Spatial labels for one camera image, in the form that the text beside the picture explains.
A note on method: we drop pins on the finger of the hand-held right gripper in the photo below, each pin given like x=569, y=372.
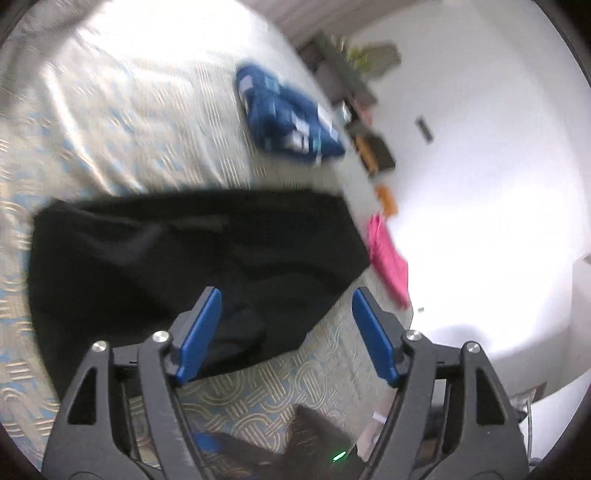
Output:
x=207, y=443

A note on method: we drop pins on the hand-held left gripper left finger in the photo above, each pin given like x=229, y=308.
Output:
x=203, y=332

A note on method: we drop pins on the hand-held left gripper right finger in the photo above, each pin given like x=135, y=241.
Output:
x=371, y=332

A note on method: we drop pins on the black pants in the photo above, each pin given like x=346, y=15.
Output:
x=184, y=240

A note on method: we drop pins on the pink folded garment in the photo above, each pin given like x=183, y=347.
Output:
x=388, y=258

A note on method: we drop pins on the orange stool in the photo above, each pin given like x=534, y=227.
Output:
x=387, y=198

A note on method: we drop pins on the dark chair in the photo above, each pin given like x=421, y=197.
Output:
x=383, y=157

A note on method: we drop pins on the navy patterned folded garment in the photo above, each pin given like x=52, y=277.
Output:
x=277, y=110

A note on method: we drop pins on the bed with patterned cover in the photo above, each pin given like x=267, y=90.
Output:
x=115, y=115

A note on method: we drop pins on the grey dresser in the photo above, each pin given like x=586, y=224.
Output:
x=332, y=69

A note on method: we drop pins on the wavy edged mirror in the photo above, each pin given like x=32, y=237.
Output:
x=383, y=55

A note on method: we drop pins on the grey wall switch panel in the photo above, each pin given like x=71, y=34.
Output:
x=424, y=129

